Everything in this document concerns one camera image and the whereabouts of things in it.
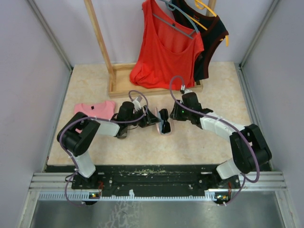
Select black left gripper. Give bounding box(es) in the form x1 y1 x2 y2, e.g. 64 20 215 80
126 105 161 128

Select pink glasses case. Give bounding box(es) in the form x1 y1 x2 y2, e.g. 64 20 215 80
154 108 173 135

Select black frame sunglasses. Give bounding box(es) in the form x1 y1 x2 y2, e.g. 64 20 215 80
159 109 171 134

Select plaid brown glasses case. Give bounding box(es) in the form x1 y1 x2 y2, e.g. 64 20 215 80
116 128 128 139

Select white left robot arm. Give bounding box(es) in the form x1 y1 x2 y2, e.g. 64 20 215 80
57 100 161 189

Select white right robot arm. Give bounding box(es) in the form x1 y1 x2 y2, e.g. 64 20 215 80
170 92 272 188

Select folded pink t-shirt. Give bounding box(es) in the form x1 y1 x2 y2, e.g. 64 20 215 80
74 100 119 137

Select wooden clothes rack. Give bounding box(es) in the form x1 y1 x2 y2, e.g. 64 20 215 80
84 0 207 98

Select red tank top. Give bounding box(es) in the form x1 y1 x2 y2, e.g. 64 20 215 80
130 0 204 90

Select black maroon-trimmed tank top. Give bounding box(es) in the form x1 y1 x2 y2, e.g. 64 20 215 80
172 0 229 81

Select grey-blue plastic hanger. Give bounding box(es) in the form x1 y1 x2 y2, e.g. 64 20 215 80
152 0 200 39

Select yellow plastic hanger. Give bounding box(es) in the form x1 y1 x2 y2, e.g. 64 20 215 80
189 0 229 47

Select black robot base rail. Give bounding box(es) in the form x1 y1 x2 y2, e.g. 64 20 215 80
46 165 240 205

